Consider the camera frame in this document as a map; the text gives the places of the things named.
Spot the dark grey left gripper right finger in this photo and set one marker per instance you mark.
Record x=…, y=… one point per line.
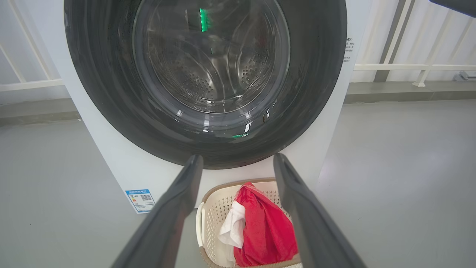
x=312, y=230

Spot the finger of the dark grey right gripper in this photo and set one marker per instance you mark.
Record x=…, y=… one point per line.
x=461, y=5

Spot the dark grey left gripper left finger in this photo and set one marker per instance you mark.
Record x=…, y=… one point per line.
x=171, y=223

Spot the red garment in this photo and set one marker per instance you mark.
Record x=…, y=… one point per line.
x=267, y=230

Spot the cream perforated laundry basket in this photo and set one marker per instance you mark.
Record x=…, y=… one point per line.
x=215, y=212

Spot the white front-load washing machine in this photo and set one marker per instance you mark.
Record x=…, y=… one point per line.
x=111, y=160

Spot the grey pipe fitting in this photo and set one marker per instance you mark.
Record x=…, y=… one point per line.
x=463, y=76

